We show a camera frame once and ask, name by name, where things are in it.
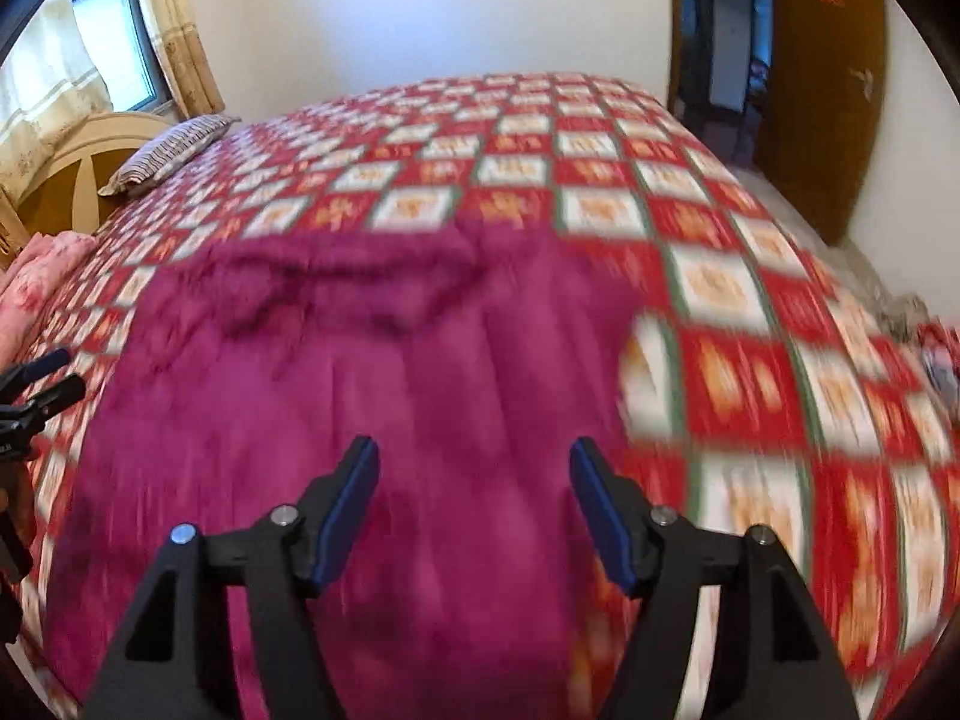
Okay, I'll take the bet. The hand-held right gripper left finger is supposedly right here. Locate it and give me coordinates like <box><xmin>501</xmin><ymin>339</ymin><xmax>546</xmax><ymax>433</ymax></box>
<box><xmin>82</xmin><ymin>435</ymin><xmax>381</xmax><ymax>720</ymax></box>

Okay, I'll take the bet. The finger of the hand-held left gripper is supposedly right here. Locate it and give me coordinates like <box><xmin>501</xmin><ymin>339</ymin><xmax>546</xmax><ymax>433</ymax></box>
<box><xmin>0</xmin><ymin>375</ymin><xmax>87</xmax><ymax>436</ymax></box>
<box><xmin>0</xmin><ymin>349</ymin><xmax>72</xmax><ymax>398</ymax></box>

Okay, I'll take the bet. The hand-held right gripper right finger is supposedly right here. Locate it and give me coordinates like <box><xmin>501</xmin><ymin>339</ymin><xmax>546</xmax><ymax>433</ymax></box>
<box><xmin>568</xmin><ymin>436</ymin><xmax>860</xmax><ymax>720</ymax></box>

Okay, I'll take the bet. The magenta puffer jacket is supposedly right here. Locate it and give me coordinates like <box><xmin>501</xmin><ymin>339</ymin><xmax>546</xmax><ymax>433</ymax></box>
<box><xmin>45</xmin><ymin>229</ymin><xmax>655</xmax><ymax>720</ymax></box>

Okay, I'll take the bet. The pile of clothes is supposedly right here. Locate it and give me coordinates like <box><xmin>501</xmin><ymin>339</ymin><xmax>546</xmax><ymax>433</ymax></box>
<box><xmin>874</xmin><ymin>292</ymin><xmax>960</xmax><ymax>410</ymax></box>

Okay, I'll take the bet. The pink folded quilt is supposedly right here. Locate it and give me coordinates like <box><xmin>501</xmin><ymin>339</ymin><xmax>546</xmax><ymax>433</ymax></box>
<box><xmin>0</xmin><ymin>231</ymin><xmax>100</xmax><ymax>370</ymax></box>

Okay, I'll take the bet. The wooden bed headboard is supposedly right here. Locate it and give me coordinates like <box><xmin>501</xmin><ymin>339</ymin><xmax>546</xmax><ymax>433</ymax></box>
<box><xmin>0</xmin><ymin>111</ymin><xmax>182</xmax><ymax>271</ymax></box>

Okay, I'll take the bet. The red printed bedspread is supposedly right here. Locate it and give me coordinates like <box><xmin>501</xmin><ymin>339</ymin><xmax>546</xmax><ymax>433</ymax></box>
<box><xmin>15</xmin><ymin>73</ymin><xmax>955</xmax><ymax>720</ymax></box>

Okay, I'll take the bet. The striped pillow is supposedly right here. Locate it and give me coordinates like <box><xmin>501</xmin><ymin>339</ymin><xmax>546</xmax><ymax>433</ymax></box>
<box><xmin>97</xmin><ymin>115</ymin><xmax>243</xmax><ymax>199</ymax></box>

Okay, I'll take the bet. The beige floral curtain with sheer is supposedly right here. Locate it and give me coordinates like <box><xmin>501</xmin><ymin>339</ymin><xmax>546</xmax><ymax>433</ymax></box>
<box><xmin>0</xmin><ymin>0</ymin><xmax>115</xmax><ymax>182</ymax></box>

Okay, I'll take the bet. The window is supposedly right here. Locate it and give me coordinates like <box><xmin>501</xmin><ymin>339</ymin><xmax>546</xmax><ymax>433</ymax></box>
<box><xmin>67</xmin><ymin>0</ymin><xmax>170</xmax><ymax>115</ymax></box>

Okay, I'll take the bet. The narrow beige floral curtain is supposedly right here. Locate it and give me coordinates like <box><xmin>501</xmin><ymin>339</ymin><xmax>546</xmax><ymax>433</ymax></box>
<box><xmin>135</xmin><ymin>0</ymin><xmax>227</xmax><ymax>121</ymax></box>

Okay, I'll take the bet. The brown wooden door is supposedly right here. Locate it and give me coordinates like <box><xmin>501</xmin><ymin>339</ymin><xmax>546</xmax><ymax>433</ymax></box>
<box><xmin>756</xmin><ymin>0</ymin><xmax>891</xmax><ymax>246</ymax></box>

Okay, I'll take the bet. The brown door frame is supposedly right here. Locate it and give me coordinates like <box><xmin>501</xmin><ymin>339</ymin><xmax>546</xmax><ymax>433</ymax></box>
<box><xmin>666</xmin><ymin>0</ymin><xmax>775</xmax><ymax>160</ymax></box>

